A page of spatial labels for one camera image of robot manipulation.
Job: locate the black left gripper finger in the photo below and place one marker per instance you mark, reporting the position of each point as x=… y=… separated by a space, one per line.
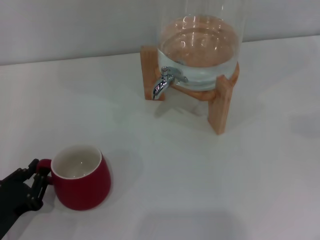
x=31 y=168
x=38 y=190

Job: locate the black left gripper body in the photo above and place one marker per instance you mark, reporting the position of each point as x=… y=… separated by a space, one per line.
x=12 y=197

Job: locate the glass water dispenser jar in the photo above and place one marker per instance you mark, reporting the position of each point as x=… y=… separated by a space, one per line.
x=200 y=50

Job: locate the chrome faucet tap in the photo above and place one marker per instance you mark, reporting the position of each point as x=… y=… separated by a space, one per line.
x=161 y=86

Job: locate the red ceramic cup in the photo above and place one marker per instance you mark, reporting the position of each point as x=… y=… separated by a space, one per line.
x=85 y=190

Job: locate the wooden dispenser stand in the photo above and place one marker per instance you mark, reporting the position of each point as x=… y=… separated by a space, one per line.
x=221 y=112

